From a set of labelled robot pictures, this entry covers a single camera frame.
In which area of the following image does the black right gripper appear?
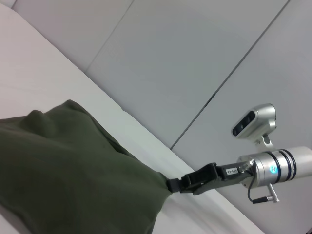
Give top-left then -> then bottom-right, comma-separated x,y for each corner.
167,162 -> 254,196

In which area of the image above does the dark green t-shirt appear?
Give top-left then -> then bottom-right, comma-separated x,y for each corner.
0,99 -> 172,234

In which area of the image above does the small silver connector plug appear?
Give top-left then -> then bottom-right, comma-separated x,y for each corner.
238,159 -> 254,173

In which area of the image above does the thin black cable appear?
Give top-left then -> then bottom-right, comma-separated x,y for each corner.
247,174 -> 270,205

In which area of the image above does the large silver cable connector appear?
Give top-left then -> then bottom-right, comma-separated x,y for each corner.
267,183 -> 280,203

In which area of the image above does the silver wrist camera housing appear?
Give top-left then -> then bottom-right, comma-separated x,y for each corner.
231,103 -> 277,150

